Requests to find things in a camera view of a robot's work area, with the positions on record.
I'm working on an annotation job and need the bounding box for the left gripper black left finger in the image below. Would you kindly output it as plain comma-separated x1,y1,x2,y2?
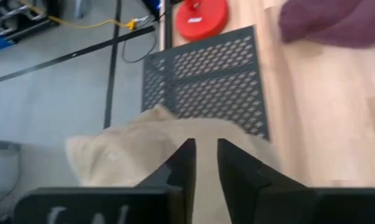
137,138,197,224

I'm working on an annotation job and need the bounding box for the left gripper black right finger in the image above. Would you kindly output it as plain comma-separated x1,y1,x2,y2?
217,138,316,224

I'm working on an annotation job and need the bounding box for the beige baseball cap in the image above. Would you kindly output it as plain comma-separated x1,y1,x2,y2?
65,104,282,224

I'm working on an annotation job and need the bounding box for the maroon baseball cap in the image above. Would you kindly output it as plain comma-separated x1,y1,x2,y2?
278,0,375,49

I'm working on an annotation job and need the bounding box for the black perforated metal shelf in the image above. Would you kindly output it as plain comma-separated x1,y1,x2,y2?
141,25,269,141

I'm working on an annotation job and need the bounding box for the red desk lamp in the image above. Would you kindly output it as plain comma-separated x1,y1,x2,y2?
175,0,229,42

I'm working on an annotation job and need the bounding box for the black computer tower blue light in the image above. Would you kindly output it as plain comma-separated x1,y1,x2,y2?
142,0,163,18

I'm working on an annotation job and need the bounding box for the black rack with metal rails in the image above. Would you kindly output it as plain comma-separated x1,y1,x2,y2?
0,0,65,52

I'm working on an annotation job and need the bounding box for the thin black lamp cord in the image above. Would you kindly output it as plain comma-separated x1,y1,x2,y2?
121,29,159,64

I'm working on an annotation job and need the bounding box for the black aluminium rig frame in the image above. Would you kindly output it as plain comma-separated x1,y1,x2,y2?
162,0,173,50

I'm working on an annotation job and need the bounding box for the yellow floor cord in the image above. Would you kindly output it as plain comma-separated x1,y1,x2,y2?
19,0,138,32

